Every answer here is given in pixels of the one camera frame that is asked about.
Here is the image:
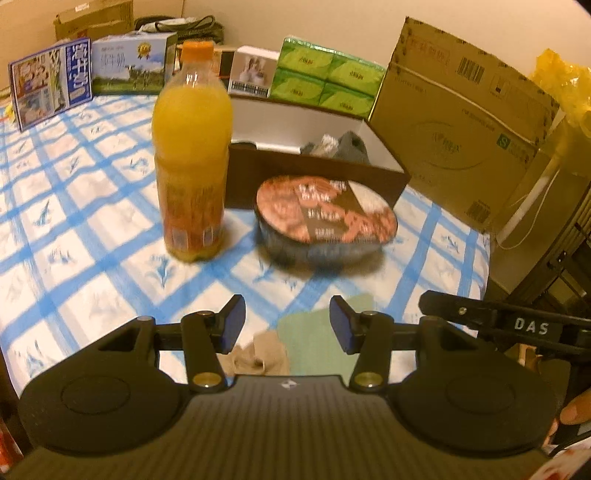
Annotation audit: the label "red checked cloth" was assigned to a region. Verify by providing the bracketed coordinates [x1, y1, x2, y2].
[0, 418, 23, 474]

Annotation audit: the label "black instant rice bowl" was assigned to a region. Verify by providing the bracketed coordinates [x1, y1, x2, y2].
[256, 176, 398, 267]

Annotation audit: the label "green tissue pack bundle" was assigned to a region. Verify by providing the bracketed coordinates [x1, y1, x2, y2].
[270, 36, 386, 119]

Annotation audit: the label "small white product box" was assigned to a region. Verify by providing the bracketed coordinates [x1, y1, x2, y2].
[228, 45, 280, 98]

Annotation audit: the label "stacked orange snack boxes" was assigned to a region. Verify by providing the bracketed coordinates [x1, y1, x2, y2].
[212, 45, 236, 88]

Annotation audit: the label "brown cardboard box at back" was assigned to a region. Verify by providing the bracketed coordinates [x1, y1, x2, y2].
[53, 1, 134, 40]

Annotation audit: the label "yellow plastic bag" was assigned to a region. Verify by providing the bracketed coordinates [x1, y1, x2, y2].
[530, 49, 591, 138]

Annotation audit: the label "large cardboard box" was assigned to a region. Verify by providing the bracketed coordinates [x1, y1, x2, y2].
[370, 17, 559, 233]

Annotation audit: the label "beige stocking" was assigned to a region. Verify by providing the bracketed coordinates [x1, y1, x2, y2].
[217, 330, 290, 377]

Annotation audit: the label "brown open storage box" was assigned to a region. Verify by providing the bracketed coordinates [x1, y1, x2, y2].
[225, 95, 410, 210]

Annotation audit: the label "blue checked bed sheet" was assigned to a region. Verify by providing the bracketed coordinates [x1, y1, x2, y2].
[1, 96, 490, 390]

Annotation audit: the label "green microfibre cloth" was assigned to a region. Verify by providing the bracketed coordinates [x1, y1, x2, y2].
[276, 308, 358, 383]

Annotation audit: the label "crinkled clear plastic bag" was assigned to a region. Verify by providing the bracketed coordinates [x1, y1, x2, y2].
[310, 134, 339, 158]

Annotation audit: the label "blue milk carton box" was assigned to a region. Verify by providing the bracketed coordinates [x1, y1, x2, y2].
[8, 38, 93, 132]

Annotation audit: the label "person's right hand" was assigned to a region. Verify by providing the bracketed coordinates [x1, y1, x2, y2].
[517, 345, 591, 458]

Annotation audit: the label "orange juice bottle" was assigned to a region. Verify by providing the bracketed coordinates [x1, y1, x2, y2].
[151, 41, 232, 263]

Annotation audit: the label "milk box with cow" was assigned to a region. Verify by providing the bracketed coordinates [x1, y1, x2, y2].
[91, 32, 177, 95]

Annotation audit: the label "black cable bundle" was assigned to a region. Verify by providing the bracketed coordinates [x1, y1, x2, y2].
[133, 14, 226, 45]

